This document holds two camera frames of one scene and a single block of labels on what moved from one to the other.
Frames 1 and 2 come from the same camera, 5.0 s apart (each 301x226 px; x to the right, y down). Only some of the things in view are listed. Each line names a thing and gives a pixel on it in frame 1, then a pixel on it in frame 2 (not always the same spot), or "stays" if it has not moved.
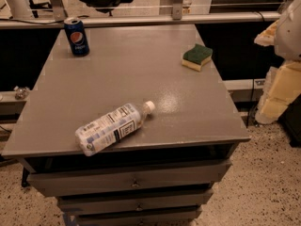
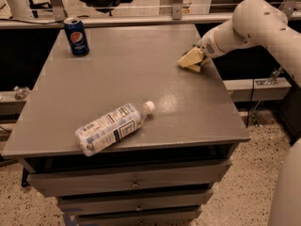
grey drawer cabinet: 127,135 stays
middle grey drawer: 99,202 stays
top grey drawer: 57,183 stays
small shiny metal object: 22,92 stays
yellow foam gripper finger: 283,85 -> 207,60
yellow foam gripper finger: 266,38 -> 194,56
